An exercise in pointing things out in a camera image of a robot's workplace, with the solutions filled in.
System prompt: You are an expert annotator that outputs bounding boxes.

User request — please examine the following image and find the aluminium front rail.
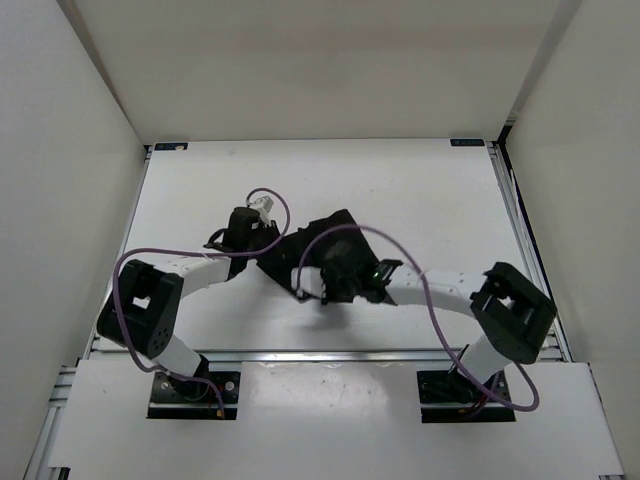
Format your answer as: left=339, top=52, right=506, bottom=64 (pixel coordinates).
left=204, top=349, right=451, bottom=363

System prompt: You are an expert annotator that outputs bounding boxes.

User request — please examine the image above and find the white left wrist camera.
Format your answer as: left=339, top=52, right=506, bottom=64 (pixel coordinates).
left=248, top=195, right=274, bottom=226

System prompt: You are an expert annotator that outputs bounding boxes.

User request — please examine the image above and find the black skirt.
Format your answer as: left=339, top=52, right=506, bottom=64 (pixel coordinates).
left=257, top=209, right=369, bottom=294

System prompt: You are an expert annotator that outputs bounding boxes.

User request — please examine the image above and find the blue corner label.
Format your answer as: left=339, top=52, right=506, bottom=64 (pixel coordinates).
left=154, top=142, right=188, bottom=151
left=450, top=138, right=485, bottom=148

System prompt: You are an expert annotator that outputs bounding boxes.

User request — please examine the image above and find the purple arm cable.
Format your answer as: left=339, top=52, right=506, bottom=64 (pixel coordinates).
left=112, top=187, right=292, bottom=411
left=295, top=224, right=541, bottom=412

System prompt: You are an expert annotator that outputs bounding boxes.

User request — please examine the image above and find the aluminium rail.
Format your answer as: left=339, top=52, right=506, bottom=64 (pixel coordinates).
left=204, top=349, right=451, bottom=363
left=492, top=119, right=574, bottom=362

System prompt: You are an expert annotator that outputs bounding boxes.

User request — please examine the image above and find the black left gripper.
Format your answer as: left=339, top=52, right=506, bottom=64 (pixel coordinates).
left=243, top=219, right=293, bottom=264

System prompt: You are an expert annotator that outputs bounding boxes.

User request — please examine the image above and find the blue left corner label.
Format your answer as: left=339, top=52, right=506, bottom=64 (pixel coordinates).
left=154, top=142, right=188, bottom=151

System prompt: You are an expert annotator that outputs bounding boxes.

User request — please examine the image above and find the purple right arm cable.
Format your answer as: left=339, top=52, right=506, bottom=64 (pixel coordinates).
left=295, top=224, right=541, bottom=412

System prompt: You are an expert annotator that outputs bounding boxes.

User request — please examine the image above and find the white front cover panel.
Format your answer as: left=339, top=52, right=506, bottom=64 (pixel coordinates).
left=48, top=360, right=623, bottom=479

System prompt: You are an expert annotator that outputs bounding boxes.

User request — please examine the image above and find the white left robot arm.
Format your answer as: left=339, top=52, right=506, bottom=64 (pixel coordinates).
left=97, top=196, right=280, bottom=401

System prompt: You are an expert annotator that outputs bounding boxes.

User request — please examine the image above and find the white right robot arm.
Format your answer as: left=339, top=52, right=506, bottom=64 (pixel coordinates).
left=299, top=242, right=557, bottom=403

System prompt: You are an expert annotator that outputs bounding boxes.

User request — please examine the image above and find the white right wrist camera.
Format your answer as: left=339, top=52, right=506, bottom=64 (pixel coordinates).
left=291, top=266, right=326, bottom=299

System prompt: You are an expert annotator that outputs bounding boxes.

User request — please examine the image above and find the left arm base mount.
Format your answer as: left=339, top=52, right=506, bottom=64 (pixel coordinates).
left=147, top=370, right=241, bottom=421

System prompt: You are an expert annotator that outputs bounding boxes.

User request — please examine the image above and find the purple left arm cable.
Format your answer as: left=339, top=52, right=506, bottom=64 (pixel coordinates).
left=112, top=187, right=292, bottom=411

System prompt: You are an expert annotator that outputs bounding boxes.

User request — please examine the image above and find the blue right corner label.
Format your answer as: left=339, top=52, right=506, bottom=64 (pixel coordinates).
left=450, top=138, right=485, bottom=148

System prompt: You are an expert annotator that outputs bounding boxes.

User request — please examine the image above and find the aluminium right side rail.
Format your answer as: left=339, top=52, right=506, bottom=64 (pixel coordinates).
left=492, top=119, right=574, bottom=362

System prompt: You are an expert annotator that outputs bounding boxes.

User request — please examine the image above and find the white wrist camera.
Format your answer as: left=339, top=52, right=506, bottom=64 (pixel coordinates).
left=291, top=266, right=326, bottom=299
left=248, top=195, right=274, bottom=226

